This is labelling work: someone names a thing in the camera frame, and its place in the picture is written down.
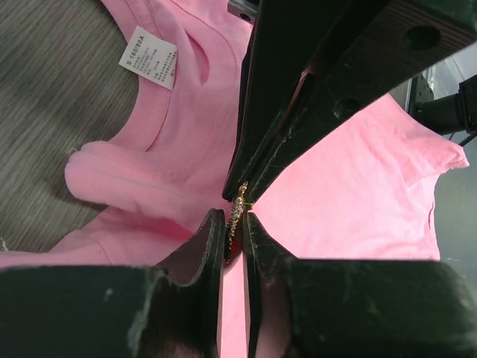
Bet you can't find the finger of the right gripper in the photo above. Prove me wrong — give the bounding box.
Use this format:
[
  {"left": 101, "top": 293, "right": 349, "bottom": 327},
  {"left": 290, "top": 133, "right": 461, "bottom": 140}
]
[
  {"left": 244, "top": 1, "right": 476, "bottom": 201},
  {"left": 223, "top": 1, "right": 373, "bottom": 201}
]

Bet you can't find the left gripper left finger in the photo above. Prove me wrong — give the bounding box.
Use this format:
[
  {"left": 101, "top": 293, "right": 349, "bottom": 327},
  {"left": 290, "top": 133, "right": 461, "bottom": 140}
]
[{"left": 1, "top": 210, "right": 225, "bottom": 357}]

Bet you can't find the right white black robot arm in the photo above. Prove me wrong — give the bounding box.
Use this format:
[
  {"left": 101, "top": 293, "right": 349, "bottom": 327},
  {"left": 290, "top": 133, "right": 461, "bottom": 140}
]
[{"left": 223, "top": 0, "right": 476, "bottom": 201}]

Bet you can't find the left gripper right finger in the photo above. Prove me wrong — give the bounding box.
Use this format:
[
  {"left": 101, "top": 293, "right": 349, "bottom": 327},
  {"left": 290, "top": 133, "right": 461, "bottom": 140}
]
[{"left": 241, "top": 213, "right": 476, "bottom": 357}]

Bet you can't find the cream flower brooch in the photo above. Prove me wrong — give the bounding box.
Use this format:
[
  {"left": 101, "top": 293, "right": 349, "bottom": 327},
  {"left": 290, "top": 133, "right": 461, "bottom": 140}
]
[{"left": 224, "top": 182, "right": 254, "bottom": 263}]

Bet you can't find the pink t-shirt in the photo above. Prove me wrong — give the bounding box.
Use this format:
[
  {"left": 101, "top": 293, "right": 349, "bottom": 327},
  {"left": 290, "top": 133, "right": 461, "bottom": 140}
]
[{"left": 1, "top": 1, "right": 467, "bottom": 357}]

